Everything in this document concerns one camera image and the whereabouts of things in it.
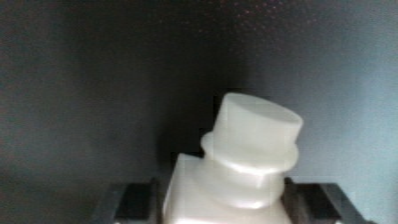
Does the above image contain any white table leg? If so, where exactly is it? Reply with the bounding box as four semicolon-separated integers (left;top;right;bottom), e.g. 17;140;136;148
161;93;303;224

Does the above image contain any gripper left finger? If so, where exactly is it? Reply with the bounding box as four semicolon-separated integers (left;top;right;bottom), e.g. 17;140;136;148
90;179;165;224

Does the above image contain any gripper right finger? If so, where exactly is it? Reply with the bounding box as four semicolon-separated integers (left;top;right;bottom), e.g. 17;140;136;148
282;178;371;224

